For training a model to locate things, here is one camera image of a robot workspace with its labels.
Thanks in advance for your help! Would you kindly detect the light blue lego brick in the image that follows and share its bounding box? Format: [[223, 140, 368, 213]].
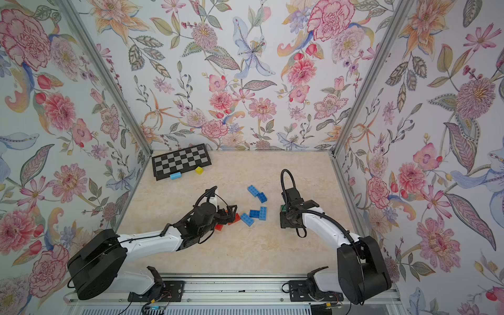
[[259, 207, 267, 221]]

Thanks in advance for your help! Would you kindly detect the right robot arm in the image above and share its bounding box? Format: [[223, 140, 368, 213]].
[[280, 188, 392, 305]]

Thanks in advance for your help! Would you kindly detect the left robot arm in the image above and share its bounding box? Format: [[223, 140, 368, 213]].
[[67, 202, 238, 301]]

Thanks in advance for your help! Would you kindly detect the red lego brick middle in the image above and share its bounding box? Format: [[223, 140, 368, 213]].
[[230, 213, 241, 225]]

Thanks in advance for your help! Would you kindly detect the long blue lego brick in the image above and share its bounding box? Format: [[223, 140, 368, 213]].
[[248, 185, 260, 198]]

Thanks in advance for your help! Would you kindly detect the small blue lego brick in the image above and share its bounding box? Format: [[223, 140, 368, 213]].
[[257, 192, 267, 203]]

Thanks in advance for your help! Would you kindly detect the light blue cylinder block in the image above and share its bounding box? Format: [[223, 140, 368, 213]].
[[169, 172, 182, 180]]

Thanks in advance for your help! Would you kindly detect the black grey chessboard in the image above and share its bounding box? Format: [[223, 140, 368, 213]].
[[152, 144, 211, 181]]

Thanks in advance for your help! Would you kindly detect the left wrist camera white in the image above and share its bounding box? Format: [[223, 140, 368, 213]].
[[207, 194, 218, 207]]

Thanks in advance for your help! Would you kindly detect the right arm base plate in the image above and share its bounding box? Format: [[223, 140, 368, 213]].
[[282, 280, 344, 303]]

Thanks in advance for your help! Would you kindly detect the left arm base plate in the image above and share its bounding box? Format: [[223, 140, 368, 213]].
[[127, 281, 185, 303]]

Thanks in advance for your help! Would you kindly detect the aluminium rail frame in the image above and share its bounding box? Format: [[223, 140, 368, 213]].
[[64, 274, 406, 314]]

